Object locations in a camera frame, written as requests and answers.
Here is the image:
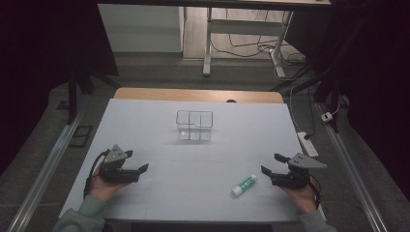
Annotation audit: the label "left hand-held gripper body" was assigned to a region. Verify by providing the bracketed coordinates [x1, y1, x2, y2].
[98, 144, 141, 185]

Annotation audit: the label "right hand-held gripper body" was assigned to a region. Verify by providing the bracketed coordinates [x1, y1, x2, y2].
[270, 152, 328, 189]

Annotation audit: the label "person's left hand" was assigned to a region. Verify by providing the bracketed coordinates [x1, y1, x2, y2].
[88, 174, 131, 203]

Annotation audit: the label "person's right hand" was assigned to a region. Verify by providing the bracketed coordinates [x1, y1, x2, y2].
[279, 179, 319, 215]

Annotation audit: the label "green and white glue stick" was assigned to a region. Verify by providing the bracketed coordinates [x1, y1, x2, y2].
[230, 173, 258, 198]

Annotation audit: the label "white power strip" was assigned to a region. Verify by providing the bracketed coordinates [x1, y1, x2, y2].
[296, 130, 320, 159]

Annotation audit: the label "black floor socket plate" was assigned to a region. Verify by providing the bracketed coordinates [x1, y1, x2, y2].
[68, 125, 94, 149]

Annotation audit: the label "white table mat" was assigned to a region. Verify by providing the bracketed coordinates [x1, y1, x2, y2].
[59, 98, 327, 224]

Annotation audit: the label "clear plastic organizer box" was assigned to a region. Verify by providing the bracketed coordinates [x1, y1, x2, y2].
[175, 109, 215, 142]

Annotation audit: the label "black stand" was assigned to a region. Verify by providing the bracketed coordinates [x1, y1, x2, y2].
[66, 64, 121, 126]
[270, 18, 366, 133]

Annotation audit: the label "wooden table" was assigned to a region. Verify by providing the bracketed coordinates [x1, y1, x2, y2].
[113, 87, 285, 104]

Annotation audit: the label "dark curtain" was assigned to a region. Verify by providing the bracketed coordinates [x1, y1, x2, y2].
[284, 0, 410, 202]
[0, 0, 120, 177]

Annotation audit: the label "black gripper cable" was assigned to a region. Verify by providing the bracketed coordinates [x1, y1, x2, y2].
[308, 175, 323, 210]
[82, 149, 111, 199]

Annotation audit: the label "metal floor rail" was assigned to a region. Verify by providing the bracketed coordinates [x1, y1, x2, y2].
[6, 107, 85, 232]
[316, 101, 390, 232]

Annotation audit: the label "black floor cables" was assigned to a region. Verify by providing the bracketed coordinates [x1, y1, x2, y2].
[209, 9, 308, 81]

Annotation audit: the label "white desk frame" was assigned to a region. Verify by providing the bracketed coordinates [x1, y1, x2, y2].
[202, 7, 295, 79]

